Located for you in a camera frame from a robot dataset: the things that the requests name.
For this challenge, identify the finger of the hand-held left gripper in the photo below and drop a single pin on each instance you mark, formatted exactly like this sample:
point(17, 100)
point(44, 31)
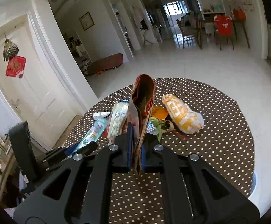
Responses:
point(56, 152)
point(88, 148)

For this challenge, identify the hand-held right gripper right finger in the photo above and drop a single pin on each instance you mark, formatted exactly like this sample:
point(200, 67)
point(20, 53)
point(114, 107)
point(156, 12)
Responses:
point(143, 158)

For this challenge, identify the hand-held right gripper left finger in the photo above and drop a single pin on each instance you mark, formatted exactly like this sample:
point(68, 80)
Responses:
point(130, 144)

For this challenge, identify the small white dropper bottle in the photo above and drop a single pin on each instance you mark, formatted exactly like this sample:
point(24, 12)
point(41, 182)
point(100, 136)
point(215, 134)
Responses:
point(100, 114)

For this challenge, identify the red brown paper packet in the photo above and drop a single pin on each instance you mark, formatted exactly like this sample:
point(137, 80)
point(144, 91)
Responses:
point(142, 93)

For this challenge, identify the light blue bin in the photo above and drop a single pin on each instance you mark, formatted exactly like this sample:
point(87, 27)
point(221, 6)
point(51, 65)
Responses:
point(254, 182)

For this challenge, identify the light blue tube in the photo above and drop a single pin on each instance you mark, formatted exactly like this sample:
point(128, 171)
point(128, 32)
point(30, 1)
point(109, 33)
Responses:
point(93, 133)

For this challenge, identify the silver striped packet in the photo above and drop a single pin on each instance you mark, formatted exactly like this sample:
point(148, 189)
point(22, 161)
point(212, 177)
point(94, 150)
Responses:
point(118, 119)

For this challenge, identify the green leaf wrapper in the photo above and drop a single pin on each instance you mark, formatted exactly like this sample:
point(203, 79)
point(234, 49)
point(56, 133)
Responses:
point(160, 126)

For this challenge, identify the orange packet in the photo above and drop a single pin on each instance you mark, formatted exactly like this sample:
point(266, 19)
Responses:
point(160, 112)

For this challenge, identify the yellow white plastic bag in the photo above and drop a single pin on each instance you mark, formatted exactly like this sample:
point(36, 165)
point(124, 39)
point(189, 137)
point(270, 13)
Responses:
point(184, 114)

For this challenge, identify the white door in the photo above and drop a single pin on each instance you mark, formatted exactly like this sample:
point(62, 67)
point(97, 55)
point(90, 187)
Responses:
point(32, 81)

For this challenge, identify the red diamond door poster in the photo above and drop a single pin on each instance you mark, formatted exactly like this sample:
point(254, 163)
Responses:
point(15, 66)

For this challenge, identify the brown bench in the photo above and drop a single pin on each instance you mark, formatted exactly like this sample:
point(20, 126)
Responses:
point(106, 63)

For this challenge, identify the shoe rack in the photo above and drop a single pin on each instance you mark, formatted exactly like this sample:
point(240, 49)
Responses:
point(79, 51)

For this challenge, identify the straw hand fan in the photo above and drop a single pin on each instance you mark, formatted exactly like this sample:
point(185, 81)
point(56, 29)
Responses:
point(10, 50)

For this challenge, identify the wooden dining chair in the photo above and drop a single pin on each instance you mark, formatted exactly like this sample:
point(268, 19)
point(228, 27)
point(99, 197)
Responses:
point(187, 31)

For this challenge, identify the hanging clothes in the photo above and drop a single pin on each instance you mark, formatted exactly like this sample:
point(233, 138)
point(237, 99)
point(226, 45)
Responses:
point(139, 16)

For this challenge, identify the red shirt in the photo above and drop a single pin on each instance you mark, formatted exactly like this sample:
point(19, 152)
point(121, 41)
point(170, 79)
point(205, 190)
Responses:
point(223, 25)

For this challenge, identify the wooden dining table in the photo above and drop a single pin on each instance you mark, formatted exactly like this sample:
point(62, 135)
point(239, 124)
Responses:
point(242, 28)

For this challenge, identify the orange bag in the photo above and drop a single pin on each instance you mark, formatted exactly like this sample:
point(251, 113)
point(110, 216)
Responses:
point(239, 14)

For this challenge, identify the framed wall picture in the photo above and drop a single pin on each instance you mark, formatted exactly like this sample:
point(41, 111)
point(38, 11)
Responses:
point(86, 21)

